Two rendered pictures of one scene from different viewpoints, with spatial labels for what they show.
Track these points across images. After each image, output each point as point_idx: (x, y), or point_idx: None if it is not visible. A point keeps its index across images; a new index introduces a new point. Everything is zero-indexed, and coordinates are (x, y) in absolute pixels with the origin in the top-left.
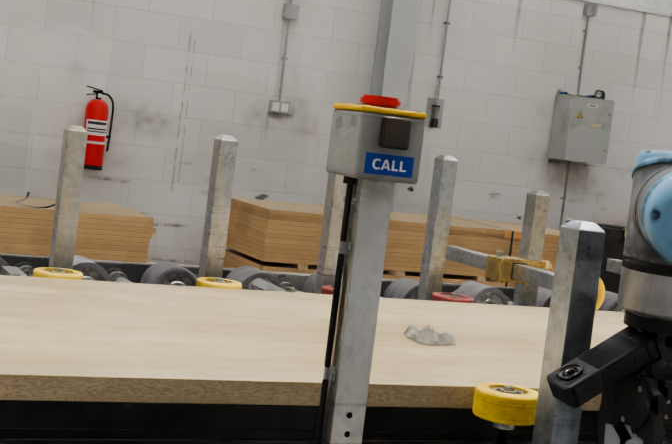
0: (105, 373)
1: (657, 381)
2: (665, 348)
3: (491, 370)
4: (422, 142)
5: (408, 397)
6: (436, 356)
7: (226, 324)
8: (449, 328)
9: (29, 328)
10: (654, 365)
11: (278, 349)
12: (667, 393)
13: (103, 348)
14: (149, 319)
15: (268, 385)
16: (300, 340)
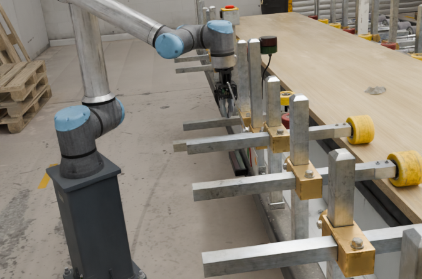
0: (270, 66)
1: (216, 82)
2: (220, 75)
3: (324, 96)
4: (223, 16)
5: (287, 90)
6: (341, 91)
7: (357, 71)
8: (417, 96)
9: (315, 60)
10: (220, 78)
11: (322, 76)
12: (216, 86)
13: (299, 65)
14: (349, 66)
15: (277, 76)
16: (342, 78)
